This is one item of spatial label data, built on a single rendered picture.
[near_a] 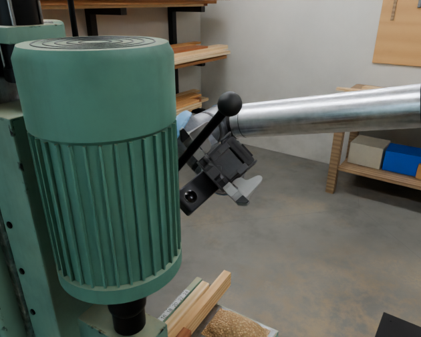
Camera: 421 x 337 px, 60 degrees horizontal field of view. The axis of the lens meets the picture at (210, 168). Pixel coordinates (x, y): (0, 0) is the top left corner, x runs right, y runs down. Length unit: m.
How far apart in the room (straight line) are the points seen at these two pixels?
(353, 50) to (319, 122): 2.91
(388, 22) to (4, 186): 3.37
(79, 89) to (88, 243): 0.18
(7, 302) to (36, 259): 0.13
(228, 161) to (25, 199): 0.32
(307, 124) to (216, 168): 0.28
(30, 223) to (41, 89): 0.22
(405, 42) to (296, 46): 0.97
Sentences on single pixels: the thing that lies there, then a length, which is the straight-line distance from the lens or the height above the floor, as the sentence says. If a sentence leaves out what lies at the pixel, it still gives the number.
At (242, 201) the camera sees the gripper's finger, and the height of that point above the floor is 1.27.
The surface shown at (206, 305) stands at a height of 0.93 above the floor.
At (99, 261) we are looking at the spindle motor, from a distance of 0.47.
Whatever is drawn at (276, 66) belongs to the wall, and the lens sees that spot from 4.01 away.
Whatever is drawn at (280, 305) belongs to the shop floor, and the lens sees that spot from 2.23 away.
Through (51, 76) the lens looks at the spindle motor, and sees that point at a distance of 0.39.
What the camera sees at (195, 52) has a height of 1.10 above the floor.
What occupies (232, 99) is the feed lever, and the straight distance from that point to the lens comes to 0.51.
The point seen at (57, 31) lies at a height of 1.51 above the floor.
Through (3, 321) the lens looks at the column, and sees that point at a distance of 0.73.
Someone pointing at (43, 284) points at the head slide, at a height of 1.16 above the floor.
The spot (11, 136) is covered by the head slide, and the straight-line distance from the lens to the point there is 0.51.
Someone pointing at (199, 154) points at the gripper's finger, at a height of 1.31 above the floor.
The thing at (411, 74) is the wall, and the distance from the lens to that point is 3.65.
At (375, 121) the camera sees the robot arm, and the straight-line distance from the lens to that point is 0.81.
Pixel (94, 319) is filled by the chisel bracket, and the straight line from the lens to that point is 0.68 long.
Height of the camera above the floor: 1.55
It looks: 24 degrees down
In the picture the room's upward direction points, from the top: straight up
